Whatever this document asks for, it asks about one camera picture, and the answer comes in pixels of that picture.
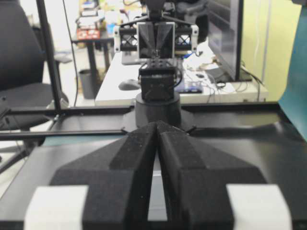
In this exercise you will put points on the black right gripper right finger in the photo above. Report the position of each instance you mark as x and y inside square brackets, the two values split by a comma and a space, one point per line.
[215, 190]

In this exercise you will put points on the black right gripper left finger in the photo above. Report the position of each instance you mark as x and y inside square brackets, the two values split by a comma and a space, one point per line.
[107, 189]

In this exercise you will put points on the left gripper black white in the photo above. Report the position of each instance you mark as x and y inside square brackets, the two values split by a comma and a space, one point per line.
[156, 39]

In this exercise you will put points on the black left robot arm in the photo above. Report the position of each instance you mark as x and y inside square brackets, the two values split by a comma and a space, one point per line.
[158, 100]

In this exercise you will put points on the dark computer mouse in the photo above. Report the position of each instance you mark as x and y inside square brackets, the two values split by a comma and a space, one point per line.
[129, 85]

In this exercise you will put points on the blue patterned item on desk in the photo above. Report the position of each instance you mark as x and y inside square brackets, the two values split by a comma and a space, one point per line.
[190, 87]

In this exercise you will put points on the black computer monitor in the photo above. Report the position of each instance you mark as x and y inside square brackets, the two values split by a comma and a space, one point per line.
[225, 26]

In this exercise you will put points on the red white box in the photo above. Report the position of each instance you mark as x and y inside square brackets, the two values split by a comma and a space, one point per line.
[87, 34]

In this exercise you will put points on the dark grey trash bin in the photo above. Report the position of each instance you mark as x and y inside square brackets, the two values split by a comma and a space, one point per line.
[89, 83]

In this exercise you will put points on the teal backdrop sheet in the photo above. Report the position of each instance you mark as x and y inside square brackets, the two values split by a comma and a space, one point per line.
[294, 99]

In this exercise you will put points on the black office chair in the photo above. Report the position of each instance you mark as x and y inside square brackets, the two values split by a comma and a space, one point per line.
[21, 61]

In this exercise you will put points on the black metal frame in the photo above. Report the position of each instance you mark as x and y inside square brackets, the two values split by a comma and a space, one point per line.
[58, 110]

